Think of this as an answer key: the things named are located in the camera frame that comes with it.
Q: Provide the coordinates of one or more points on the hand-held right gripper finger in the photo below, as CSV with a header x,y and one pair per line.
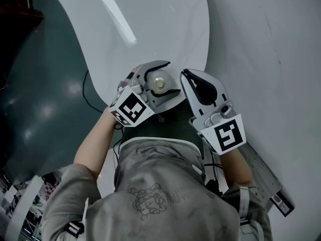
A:
x,y
189,97
210,87

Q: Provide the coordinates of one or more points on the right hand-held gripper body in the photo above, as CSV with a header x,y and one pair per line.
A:
x,y
225,134

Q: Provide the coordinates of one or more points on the person's left forearm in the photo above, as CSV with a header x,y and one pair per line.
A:
x,y
96,147

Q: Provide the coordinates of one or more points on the person's left hand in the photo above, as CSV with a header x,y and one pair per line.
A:
x,y
133,70

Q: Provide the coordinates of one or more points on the person's right forearm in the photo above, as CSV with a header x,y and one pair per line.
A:
x,y
237,167

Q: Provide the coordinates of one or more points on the grey board with black label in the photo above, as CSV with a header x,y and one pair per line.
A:
x,y
263,169

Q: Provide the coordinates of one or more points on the person's grey printed shirt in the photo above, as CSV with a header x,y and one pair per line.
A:
x,y
155,197

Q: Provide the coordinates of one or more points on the small round white container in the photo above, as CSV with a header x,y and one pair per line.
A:
x,y
160,82

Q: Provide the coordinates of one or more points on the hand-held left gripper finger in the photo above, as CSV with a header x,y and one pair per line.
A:
x,y
155,64
168,102

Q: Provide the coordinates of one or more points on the dark brown furniture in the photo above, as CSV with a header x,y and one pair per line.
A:
x,y
17,6

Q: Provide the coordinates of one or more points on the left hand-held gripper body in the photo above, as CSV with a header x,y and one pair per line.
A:
x,y
130,107

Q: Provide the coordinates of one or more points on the white beam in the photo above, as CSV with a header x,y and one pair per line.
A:
x,y
23,210

